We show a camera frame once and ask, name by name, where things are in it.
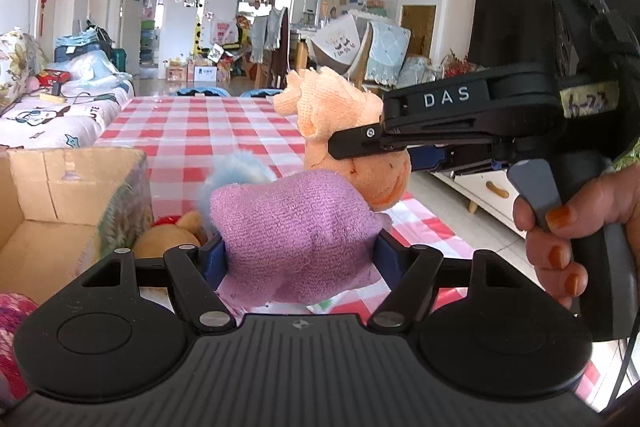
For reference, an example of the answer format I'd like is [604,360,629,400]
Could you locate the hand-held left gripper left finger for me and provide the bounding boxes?
[80,234,238,335]

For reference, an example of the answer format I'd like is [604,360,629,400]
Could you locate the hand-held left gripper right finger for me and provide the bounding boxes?
[367,229,521,335]

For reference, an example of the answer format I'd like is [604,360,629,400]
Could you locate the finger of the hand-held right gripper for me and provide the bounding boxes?
[407,146,508,178]
[328,74,501,160]

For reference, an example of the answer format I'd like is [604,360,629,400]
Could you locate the purple knitted cloth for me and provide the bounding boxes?
[210,67,413,310]

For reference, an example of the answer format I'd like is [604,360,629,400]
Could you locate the blue white fluffy plush toy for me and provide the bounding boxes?
[197,152,278,228]

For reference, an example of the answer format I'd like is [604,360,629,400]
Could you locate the cardboard box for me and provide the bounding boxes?
[0,147,153,303]

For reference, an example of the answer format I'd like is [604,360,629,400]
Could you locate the person's right hand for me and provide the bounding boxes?
[512,167,640,308]

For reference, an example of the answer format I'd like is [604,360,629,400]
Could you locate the dried red flowers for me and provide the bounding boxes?
[441,48,482,81]

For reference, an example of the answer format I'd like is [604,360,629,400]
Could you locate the brown teddy bear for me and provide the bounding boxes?
[132,212,208,260]

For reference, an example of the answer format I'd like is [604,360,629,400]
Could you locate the white television cabinet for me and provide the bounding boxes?
[432,167,526,228]

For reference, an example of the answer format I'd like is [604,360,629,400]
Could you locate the black television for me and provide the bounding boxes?
[470,0,640,158]

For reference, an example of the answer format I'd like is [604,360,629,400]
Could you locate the red white checkered tablecloth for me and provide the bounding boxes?
[95,96,606,403]

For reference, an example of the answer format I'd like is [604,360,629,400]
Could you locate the wooden chair with clothes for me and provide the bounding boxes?
[250,7,302,90]

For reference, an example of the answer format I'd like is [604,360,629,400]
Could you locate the sofa with cartoon sheet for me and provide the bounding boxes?
[0,29,136,152]

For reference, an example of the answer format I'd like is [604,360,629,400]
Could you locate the pink knitted cloth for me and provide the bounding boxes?
[0,292,42,403]

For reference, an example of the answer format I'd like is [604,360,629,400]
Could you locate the red box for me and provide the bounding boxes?
[37,69,72,88]

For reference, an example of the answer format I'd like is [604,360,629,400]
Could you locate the floral cushion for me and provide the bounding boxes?
[0,31,47,114]

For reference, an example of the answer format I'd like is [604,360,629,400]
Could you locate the black cable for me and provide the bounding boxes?
[606,336,640,410]

